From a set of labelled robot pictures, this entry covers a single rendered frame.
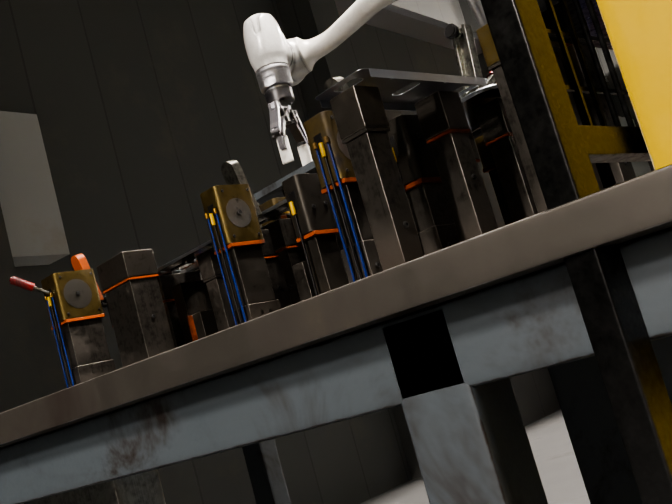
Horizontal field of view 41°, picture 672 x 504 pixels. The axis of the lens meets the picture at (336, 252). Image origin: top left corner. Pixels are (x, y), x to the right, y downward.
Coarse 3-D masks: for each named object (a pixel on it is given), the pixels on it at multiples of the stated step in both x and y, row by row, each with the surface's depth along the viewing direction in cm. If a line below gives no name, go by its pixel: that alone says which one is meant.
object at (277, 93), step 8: (272, 88) 234; (280, 88) 233; (288, 88) 234; (272, 96) 233; (280, 96) 233; (288, 96) 234; (280, 104) 232; (288, 104) 238; (280, 112) 233; (288, 120) 234
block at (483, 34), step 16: (480, 32) 132; (496, 64) 130; (560, 64) 131; (496, 80) 131; (512, 112) 129; (576, 112) 129; (512, 128) 130; (528, 160) 128; (528, 176) 128; (544, 208) 127
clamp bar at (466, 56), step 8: (464, 24) 172; (448, 32) 171; (456, 32) 171; (464, 32) 172; (472, 32) 173; (456, 40) 174; (464, 40) 173; (472, 40) 172; (456, 48) 173; (464, 48) 173; (472, 48) 172; (456, 56) 173; (464, 56) 173; (472, 56) 171; (464, 64) 173; (472, 64) 170; (464, 72) 172; (472, 72) 170; (480, 72) 171; (464, 88) 171
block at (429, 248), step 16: (400, 128) 135; (416, 128) 137; (400, 144) 136; (416, 144) 136; (400, 160) 136; (416, 160) 135; (432, 160) 137; (416, 176) 134; (432, 176) 136; (416, 192) 136; (432, 192) 136; (416, 208) 136; (432, 208) 134; (448, 208) 137; (416, 224) 136; (432, 224) 134; (448, 224) 135; (432, 240) 134; (448, 240) 134
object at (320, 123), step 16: (320, 112) 145; (320, 128) 145; (336, 128) 145; (320, 144) 144; (336, 144) 144; (320, 160) 145; (336, 160) 144; (320, 176) 146; (336, 176) 143; (352, 176) 144; (336, 192) 144; (352, 192) 144; (336, 208) 146; (352, 208) 143; (352, 224) 142; (368, 224) 144; (352, 240) 144; (368, 240) 143; (352, 256) 144; (368, 256) 141; (352, 272) 142; (368, 272) 141
